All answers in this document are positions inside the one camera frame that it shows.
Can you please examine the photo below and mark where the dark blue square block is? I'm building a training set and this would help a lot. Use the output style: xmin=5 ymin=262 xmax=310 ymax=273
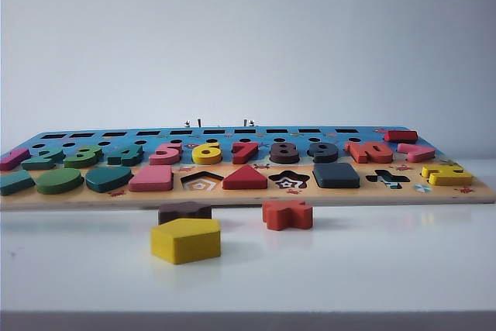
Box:
xmin=312 ymin=162 xmax=368 ymax=189

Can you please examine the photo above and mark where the red number seven piece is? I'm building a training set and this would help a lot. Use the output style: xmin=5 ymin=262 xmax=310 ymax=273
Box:
xmin=231 ymin=140 xmax=260 ymax=164

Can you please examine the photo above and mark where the red triangle block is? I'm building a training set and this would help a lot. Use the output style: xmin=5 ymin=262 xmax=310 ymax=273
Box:
xmin=222 ymin=164 xmax=269 ymax=190

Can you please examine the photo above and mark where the brown number eight piece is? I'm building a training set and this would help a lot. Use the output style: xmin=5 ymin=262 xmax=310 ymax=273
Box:
xmin=270 ymin=140 xmax=300 ymax=164

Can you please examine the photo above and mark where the yellow number six piece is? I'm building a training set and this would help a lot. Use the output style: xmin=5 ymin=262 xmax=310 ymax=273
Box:
xmin=191 ymin=141 xmax=223 ymax=165

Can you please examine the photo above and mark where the colourful wooden shape puzzle board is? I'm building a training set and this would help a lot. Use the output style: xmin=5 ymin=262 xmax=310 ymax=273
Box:
xmin=0 ymin=125 xmax=496 ymax=210

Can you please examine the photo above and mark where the dark blue number nine piece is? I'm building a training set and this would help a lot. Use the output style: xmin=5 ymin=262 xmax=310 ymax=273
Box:
xmin=307 ymin=140 xmax=339 ymax=164

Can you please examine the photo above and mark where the orange cross block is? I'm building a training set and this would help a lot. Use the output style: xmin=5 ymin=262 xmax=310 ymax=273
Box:
xmin=262 ymin=198 xmax=313 ymax=231

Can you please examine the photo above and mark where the pink number five piece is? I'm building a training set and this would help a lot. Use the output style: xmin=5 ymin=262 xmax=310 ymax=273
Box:
xmin=149 ymin=142 xmax=183 ymax=165

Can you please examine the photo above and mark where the brown star block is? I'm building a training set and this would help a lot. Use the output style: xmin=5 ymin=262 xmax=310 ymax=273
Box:
xmin=157 ymin=201 xmax=213 ymax=226

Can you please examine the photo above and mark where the pink trapezoid block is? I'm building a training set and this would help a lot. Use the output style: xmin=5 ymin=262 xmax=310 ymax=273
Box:
xmin=128 ymin=164 xmax=174 ymax=192

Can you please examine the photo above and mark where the orange number ten piece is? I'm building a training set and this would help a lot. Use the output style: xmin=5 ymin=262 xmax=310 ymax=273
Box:
xmin=344 ymin=140 xmax=394 ymax=164

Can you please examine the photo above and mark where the yellow pentagon block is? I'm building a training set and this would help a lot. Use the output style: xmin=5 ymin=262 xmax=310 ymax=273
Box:
xmin=150 ymin=217 xmax=222 ymax=265

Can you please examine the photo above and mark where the teal number four piece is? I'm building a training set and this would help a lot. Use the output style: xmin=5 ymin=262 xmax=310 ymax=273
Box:
xmin=107 ymin=143 xmax=143 ymax=166

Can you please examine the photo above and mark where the teal teardrop block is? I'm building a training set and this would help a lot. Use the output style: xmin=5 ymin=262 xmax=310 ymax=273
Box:
xmin=84 ymin=165 xmax=133 ymax=194

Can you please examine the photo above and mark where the red minus sign piece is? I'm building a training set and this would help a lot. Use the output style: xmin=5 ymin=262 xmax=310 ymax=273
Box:
xmin=384 ymin=129 xmax=419 ymax=143

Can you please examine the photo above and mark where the green number three piece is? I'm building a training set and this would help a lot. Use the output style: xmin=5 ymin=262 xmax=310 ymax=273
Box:
xmin=64 ymin=144 xmax=104 ymax=168

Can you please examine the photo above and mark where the pink greater-than sign piece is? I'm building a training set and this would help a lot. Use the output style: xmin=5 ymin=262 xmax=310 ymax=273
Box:
xmin=397 ymin=142 xmax=434 ymax=163

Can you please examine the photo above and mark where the green oval block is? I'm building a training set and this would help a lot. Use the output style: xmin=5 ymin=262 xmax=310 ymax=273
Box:
xmin=36 ymin=167 xmax=84 ymax=195

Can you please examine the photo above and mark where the yellow equals sign piece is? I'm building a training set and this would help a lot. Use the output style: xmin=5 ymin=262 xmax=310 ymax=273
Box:
xmin=421 ymin=164 xmax=474 ymax=187

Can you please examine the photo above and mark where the teal number two piece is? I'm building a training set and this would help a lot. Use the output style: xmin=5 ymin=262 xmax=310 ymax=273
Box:
xmin=21 ymin=146 xmax=65 ymax=171

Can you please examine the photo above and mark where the pink number one piece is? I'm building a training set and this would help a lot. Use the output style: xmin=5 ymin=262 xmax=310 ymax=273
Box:
xmin=0 ymin=147 xmax=31 ymax=171

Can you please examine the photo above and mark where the teal parallelogram block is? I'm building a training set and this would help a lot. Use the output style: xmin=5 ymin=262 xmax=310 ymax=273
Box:
xmin=0 ymin=169 xmax=36 ymax=196

